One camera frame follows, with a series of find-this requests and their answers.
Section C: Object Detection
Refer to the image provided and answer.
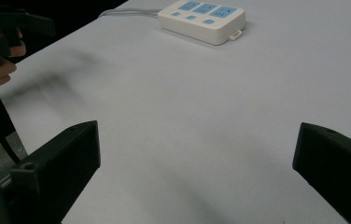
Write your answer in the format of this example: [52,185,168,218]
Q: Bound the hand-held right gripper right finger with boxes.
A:
[291,121,351,224]

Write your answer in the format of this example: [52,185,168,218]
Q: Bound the black cable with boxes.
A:
[0,136,22,164]

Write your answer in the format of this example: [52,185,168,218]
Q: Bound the grey power strip cable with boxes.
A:
[98,7,161,19]

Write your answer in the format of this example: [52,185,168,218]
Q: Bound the white power strip blue sockets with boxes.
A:
[157,0,246,47]

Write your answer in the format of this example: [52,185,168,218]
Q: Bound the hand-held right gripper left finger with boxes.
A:
[9,119,102,224]

